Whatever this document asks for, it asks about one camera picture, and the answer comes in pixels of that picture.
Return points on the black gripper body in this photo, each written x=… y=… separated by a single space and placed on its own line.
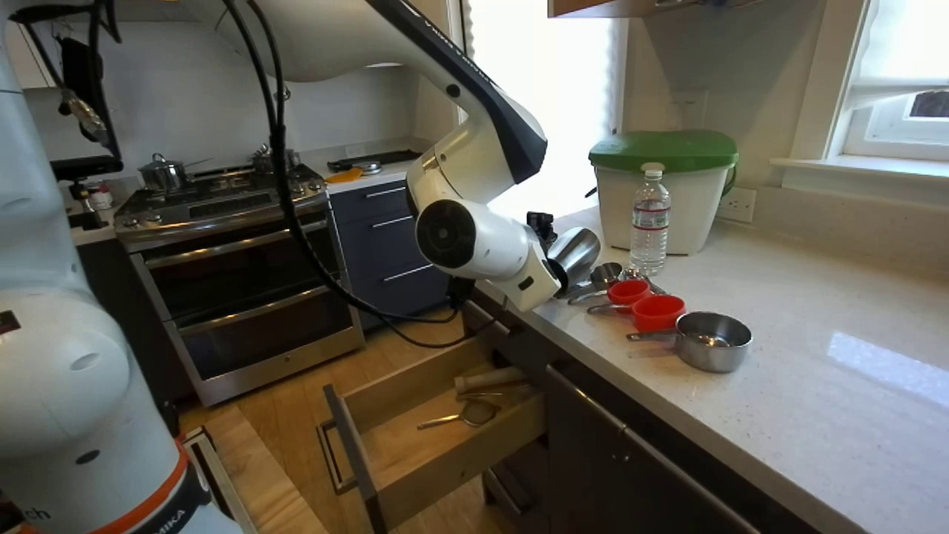
x=540 y=230

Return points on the tall silver tin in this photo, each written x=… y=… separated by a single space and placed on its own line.
x=576 y=254

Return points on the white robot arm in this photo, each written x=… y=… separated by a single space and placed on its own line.
x=475 y=237

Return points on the small silver measuring cup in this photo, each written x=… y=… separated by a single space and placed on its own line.
x=607 y=274

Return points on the small red measuring cup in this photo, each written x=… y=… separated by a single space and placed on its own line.
x=631 y=291

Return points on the clear plastic water bottle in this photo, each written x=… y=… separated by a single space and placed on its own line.
x=650 y=217

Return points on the white bin with green lid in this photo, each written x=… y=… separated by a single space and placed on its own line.
x=671 y=187

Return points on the large red measuring cup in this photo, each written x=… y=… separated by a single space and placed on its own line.
x=656 y=312

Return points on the wooden muddler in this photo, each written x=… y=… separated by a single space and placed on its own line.
x=491 y=381

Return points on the dark blue drawer cabinet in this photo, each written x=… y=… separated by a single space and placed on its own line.
x=382 y=257

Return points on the flat black tray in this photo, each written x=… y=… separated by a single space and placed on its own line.
x=374 y=157

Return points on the round metal mesh strainer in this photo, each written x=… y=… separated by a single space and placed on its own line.
x=468 y=415

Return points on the large silver measuring cup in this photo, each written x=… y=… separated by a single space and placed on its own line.
x=714 y=343

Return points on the open wooden drawer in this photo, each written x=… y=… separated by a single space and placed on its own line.
x=434 y=454

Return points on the stainless steel stove oven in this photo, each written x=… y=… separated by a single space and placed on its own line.
x=247 y=285

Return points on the white framed window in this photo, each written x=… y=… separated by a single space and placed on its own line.
x=893 y=89

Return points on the small white bottle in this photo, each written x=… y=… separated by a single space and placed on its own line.
x=98 y=205

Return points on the white wall outlet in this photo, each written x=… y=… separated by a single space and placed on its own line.
x=738 y=202

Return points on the black camera on stand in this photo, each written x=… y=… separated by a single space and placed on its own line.
x=84 y=108

